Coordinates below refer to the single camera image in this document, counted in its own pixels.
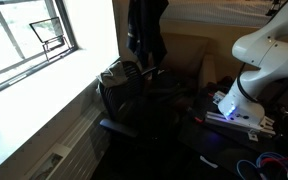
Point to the white dotted fabric panel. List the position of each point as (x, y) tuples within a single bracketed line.
[(210, 10)]

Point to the grey garment on chair back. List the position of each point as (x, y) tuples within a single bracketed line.
[(114, 75)]

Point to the orange black clamp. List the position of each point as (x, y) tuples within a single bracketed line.
[(210, 95), (197, 119)]

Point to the dark backpack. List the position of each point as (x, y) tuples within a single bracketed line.
[(170, 88)]

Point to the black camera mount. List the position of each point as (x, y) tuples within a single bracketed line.
[(275, 5)]

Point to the dark navy sweater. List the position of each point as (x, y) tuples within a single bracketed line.
[(147, 30)]

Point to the black robot table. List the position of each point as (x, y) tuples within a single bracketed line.
[(217, 141)]

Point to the black bag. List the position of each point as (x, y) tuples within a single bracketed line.
[(226, 83)]

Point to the white wall heater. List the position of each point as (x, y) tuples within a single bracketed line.
[(80, 146)]

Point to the black window frame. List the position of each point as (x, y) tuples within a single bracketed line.
[(67, 26)]

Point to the white paper strip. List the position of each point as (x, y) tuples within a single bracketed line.
[(209, 162)]

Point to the black mesh office chair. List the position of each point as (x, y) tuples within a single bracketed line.
[(127, 96)]

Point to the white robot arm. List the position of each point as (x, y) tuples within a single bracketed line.
[(267, 56)]

